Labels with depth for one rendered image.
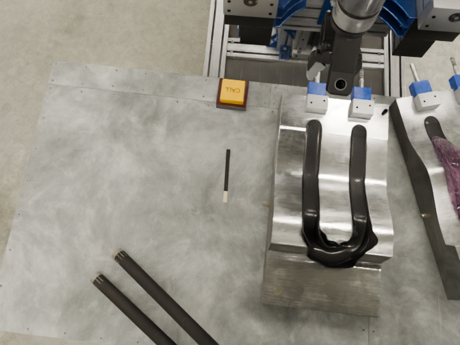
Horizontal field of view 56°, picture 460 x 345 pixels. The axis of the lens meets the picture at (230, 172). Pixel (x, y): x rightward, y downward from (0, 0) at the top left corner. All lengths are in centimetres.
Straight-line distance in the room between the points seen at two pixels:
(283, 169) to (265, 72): 91
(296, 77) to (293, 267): 106
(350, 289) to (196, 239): 38
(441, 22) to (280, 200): 60
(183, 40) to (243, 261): 139
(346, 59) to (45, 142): 78
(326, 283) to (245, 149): 38
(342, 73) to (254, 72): 108
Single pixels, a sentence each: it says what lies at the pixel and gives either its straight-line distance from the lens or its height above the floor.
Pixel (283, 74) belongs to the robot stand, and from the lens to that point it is 189.
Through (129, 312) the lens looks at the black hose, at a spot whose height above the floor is 85.
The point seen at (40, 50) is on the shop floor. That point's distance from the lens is 236.
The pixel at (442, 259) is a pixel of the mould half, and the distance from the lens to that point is 114.
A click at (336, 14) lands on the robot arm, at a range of 80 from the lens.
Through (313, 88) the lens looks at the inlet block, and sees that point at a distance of 109.
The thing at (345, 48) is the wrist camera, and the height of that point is 117.
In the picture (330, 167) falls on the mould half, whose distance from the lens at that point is 105.
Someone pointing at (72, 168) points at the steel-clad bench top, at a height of 80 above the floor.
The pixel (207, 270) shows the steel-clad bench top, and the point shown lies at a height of 80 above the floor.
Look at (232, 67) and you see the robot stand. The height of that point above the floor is 21.
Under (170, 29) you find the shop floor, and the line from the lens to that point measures 226.
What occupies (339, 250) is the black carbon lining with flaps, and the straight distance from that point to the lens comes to 103.
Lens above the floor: 186
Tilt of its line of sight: 74 degrees down
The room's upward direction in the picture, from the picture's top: 1 degrees clockwise
